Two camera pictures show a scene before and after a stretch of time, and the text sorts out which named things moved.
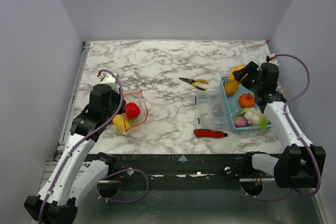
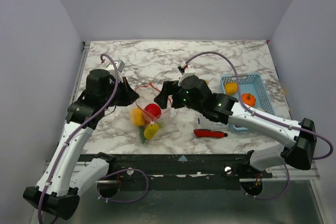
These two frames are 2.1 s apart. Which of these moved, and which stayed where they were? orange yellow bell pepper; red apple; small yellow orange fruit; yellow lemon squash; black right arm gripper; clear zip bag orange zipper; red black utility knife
Moved: orange yellow bell pepper; black right arm gripper; yellow lemon squash; clear zip bag orange zipper; red apple
Stayed: red black utility knife; small yellow orange fruit
